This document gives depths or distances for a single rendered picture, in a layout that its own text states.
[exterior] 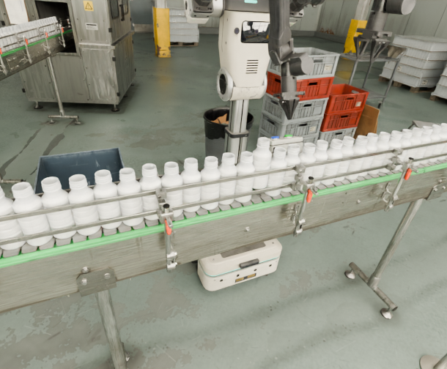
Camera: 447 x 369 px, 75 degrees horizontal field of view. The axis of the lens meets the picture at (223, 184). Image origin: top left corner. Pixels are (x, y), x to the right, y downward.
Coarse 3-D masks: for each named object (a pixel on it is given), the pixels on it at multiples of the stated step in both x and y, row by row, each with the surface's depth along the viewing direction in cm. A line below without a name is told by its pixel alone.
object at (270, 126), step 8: (264, 120) 336; (272, 120) 323; (304, 120) 321; (312, 120) 327; (320, 120) 335; (264, 128) 339; (272, 128) 326; (280, 128) 313; (288, 128) 316; (296, 128) 323; (304, 128) 329; (312, 128) 335; (280, 136) 317; (304, 136) 335
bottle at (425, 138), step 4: (424, 128) 118; (428, 128) 119; (432, 128) 118; (424, 132) 118; (428, 132) 117; (424, 136) 118; (428, 136) 118; (424, 140) 118; (428, 140) 118; (420, 148) 120; (424, 148) 120; (416, 152) 122; (420, 152) 121; (424, 152) 122; (416, 156) 122; (420, 156) 122; (416, 164) 124
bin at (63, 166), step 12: (48, 156) 121; (60, 156) 123; (72, 156) 125; (84, 156) 127; (96, 156) 129; (108, 156) 131; (120, 156) 125; (48, 168) 124; (60, 168) 126; (72, 168) 128; (84, 168) 130; (96, 168) 132; (108, 168) 134; (120, 168) 137; (36, 180) 106; (60, 180) 128; (36, 192) 102
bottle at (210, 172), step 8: (208, 160) 85; (216, 160) 83; (208, 168) 83; (216, 168) 84; (208, 176) 84; (216, 176) 84; (216, 184) 86; (208, 192) 86; (216, 192) 88; (208, 208) 90
